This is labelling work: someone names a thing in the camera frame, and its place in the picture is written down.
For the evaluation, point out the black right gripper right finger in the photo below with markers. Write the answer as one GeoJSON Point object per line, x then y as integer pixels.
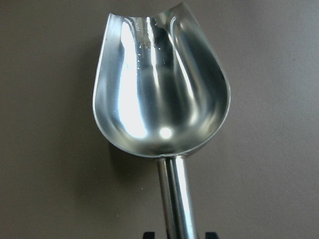
{"type": "Point", "coordinates": [211, 235]}

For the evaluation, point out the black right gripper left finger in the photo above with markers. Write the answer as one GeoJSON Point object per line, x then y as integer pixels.
{"type": "Point", "coordinates": [149, 235]}

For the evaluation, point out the stainless steel ice scoop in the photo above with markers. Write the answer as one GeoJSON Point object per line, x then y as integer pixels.
{"type": "Point", "coordinates": [161, 93]}

